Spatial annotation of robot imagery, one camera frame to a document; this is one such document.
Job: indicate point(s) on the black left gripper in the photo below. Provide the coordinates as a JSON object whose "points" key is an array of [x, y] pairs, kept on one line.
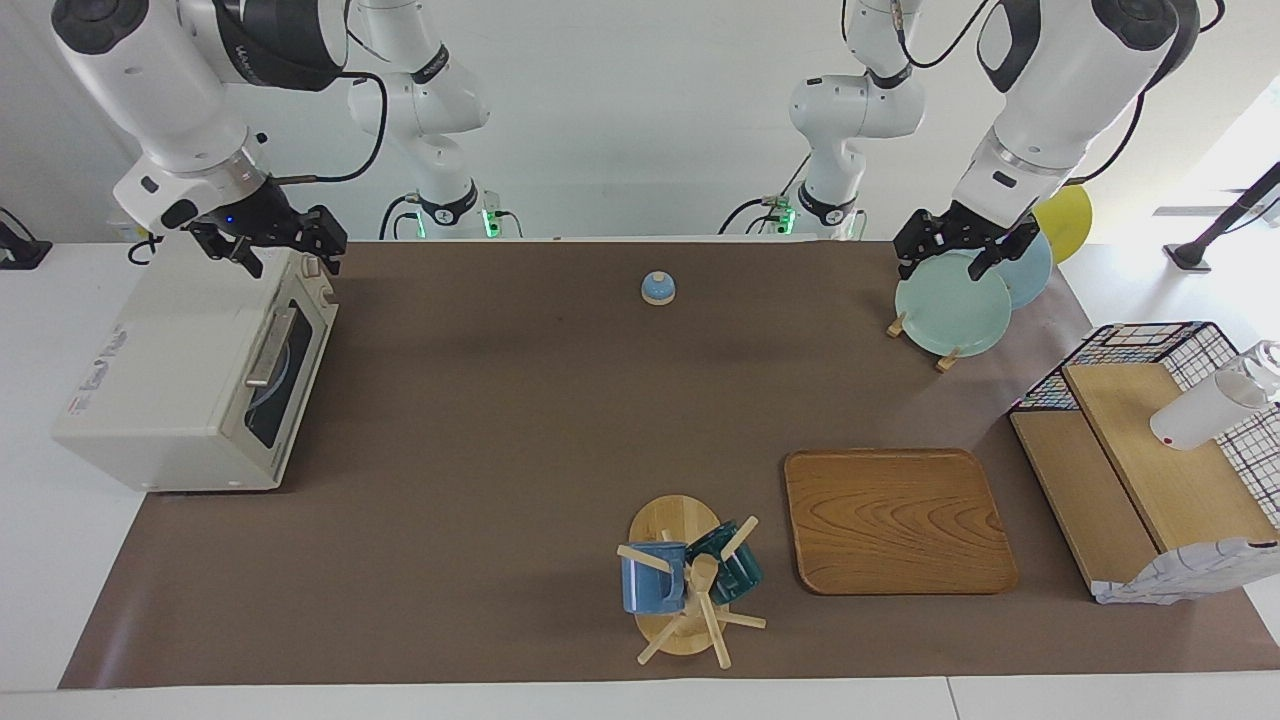
{"points": [[970, 232]]}

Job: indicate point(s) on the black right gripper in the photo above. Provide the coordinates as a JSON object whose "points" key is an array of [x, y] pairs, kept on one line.
{"points": [[265, 222]]}

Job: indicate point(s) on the cream toaster oven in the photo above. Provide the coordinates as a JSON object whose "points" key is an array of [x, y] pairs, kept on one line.
{"points": [[170, 370]]}

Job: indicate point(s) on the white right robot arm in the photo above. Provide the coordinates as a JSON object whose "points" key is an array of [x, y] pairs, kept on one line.
{"points": [[160, 90]]}

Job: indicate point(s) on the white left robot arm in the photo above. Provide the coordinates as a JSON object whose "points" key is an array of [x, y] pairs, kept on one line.
{"points": [[1060, 80]]}

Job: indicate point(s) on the mint green plate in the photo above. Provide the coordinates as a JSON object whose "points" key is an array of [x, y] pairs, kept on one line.
{"points": [[950, 315]]}

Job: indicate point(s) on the light blue racked plate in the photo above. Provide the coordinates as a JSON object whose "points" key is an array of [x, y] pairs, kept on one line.
{"points": [[1030, 275]]}

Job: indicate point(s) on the wooden plate rack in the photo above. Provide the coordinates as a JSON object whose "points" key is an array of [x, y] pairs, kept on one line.
{"points": [[947, 360]]}

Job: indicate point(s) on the yellow plate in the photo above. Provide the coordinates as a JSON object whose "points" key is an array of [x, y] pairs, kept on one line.
{"points": [[1070, 220]]}

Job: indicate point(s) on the white power strip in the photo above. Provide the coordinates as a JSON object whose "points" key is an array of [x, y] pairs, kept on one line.
{"points": [[130, 232]]}

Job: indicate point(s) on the wooden serving tray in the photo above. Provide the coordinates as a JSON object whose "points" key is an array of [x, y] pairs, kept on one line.
{"points": [[900, 525]]}

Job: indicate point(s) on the black desk clamp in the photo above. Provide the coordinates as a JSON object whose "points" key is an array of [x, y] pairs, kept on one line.
{"points": [[20, 250]]}

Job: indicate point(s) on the blue call bell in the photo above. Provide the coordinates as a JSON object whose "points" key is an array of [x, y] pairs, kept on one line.
{"points": [[658, 289]]}

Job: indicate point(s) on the brown table mat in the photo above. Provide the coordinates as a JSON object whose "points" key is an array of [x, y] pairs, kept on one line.
{"points": [[480, 500]]}

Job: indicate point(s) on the dark green mug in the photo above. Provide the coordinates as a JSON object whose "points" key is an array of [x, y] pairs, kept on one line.
{"points": [[740, 575]]}

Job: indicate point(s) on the wooden mug tree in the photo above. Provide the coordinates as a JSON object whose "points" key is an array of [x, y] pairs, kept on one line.
{"points": [[672, 522]]}

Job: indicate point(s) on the white patterned cloth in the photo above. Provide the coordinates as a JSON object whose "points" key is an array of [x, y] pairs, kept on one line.
{"points": [[1180, 575]]}

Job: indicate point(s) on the blue mug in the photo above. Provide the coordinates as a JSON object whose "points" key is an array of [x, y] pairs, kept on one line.
{"points": [[645, 585]]}

